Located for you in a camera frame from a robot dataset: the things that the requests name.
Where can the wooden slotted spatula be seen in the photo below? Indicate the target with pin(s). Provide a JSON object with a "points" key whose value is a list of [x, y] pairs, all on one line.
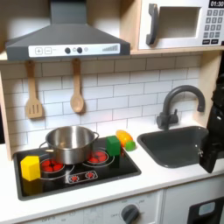
{"points": [[33, 96]]}

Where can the yellow block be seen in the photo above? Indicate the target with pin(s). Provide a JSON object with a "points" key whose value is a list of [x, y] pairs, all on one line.
{"points": [[30, 168]]}

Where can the grey range hood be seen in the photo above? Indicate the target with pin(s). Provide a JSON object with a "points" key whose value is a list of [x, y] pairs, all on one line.
{"points": [[67, 35]]}

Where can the dark grey sink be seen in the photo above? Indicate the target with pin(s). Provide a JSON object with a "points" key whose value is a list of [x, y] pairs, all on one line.
{"points": [[175, 145]]}

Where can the wooden spoon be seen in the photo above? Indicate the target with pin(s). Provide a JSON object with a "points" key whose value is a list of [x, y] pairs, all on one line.
{"points": [[77, 93]]}

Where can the steel pot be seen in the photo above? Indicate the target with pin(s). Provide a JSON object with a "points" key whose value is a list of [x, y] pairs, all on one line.
{"points": [[71, 143]]}

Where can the white toy microwave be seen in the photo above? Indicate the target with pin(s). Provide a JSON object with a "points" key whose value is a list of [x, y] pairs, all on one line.
{"points": [[180, 23]]}

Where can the white cabinet door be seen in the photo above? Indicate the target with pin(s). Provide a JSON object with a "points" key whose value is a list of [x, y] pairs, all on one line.
{"points": [[194, 201]]}

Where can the black stove top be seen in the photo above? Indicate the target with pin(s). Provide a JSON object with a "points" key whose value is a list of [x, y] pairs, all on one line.
{"points": [[75, 169]]}

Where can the grey oven knob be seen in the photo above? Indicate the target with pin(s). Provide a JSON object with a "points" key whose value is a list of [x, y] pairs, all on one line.
{"points": [[129, 214]]}

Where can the green block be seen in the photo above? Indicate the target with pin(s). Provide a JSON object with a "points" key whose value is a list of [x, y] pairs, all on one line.
{"points": [[113, 145]]}

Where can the dark grey tap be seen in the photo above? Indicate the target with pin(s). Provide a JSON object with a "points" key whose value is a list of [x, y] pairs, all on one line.
{"points": [[178, 106]]}

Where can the orange toy carrot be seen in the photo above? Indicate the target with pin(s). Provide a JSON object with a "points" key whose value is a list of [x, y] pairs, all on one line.
{"points": [[125, 139]]}

